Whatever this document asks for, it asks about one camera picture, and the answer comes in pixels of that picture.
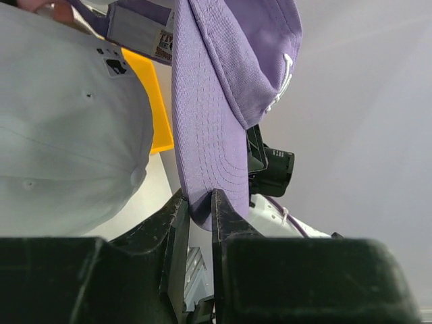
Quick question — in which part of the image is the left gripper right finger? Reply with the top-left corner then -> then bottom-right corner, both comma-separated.
211,189 -> 422,323

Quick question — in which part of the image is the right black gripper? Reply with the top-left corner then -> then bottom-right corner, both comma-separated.
246,125 -> 295,197

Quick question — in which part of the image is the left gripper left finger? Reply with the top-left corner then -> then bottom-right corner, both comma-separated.
1,192 -> 189,323

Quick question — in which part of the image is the purple baseball cap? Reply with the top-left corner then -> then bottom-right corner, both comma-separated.
72,1 -> 302,230

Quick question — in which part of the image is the white cap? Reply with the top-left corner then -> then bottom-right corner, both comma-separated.
1,1 -> 153,236

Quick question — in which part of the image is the pink baseball cap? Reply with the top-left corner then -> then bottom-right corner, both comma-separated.
17,0 -> 75,24

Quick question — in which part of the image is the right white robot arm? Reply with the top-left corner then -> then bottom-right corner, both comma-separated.
246,126 -> 343,239

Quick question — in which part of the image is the yellow plastic tray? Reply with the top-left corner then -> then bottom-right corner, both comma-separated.
121,48 -> 174,154

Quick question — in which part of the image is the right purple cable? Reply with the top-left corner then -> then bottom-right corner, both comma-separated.
263,194 -> 311,237

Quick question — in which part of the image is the aluminium frame rail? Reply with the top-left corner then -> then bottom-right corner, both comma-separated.
184,247 -> 211,310

